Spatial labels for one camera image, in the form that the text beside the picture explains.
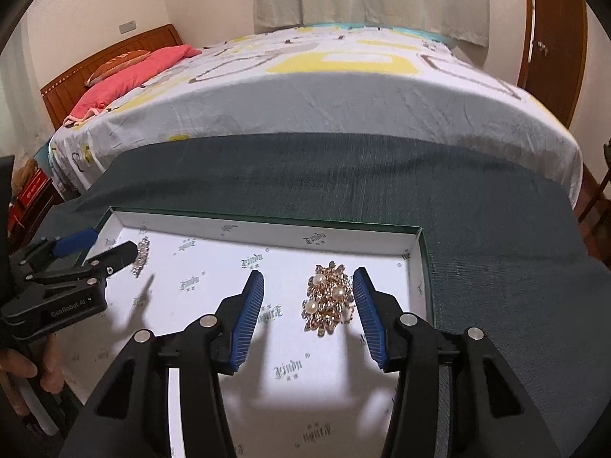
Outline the red box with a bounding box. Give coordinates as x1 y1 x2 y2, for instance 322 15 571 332
19 174 51 208

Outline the pink pillow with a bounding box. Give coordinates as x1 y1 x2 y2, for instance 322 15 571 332
64 44 201 127

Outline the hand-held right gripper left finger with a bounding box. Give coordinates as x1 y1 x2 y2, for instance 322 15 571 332
60 269 265 458

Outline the wooden nightstand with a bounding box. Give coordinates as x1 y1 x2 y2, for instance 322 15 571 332
7 176 65 253

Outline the bed with patterned sheet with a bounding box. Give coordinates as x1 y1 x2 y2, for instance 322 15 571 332
48 21 585 211

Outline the gold pearl brooch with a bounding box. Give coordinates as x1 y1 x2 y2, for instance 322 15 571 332
302 261 356 339

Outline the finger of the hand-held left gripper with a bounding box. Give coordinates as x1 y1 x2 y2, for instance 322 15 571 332
29 241 139 288
12 228 99 277

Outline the green box tray white inside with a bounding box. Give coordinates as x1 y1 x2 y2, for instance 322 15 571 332
26 206 437 458

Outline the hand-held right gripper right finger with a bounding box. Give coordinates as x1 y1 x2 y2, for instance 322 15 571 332
352 267 564 458

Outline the brown wooden door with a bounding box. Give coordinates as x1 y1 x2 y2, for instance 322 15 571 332
518 0 589 127

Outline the person's left hand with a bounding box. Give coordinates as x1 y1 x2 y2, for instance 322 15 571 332
0 336 65 421

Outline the white cable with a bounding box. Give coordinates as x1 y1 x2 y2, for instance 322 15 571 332
24 382 59 436

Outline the orange patterned pillow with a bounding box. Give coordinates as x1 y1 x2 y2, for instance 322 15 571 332
85 50 154 87

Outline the brown plush toy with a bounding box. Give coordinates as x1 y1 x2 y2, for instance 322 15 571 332
12 157 39 192

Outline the wooden chair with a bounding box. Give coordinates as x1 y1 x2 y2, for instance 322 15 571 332
573 138 611 268

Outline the wooden headboard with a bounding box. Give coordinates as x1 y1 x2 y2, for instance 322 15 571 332
40 24 184 129

